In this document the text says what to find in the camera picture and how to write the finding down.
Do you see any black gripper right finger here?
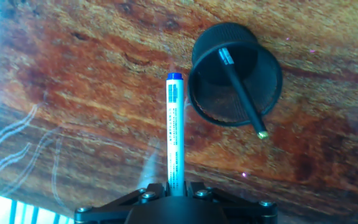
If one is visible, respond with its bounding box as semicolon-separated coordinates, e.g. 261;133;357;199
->
187;182;278;224

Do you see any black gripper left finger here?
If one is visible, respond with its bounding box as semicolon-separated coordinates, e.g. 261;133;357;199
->
74;182;167;224

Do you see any blue and white marker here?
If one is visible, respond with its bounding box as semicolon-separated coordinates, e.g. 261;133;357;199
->
165;72;186;197

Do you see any black mesh pen holder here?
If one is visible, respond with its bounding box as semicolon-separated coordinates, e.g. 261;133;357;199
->
187;22;284;128

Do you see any black pen with gold tip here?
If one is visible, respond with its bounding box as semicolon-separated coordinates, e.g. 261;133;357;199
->
218;47;270;140

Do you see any brown wooden board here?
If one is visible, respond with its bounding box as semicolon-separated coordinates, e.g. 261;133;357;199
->
0;0;358;224

